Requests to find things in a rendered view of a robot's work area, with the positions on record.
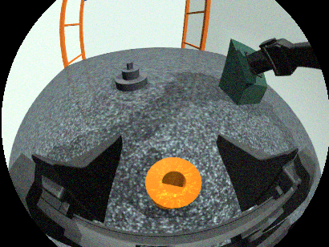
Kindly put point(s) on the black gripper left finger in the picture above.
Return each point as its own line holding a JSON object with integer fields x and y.
{"x": 88, "y": 178}

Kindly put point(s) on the orange knob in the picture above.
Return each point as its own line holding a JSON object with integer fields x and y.
{"x": 173, "y": 183}

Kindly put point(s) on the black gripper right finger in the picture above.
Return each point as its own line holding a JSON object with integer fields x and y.
{"x": 250, "y": 170}

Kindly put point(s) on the grey round pedestal with short shaft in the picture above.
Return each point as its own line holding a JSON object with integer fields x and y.
{"x": 131, "y": 78}

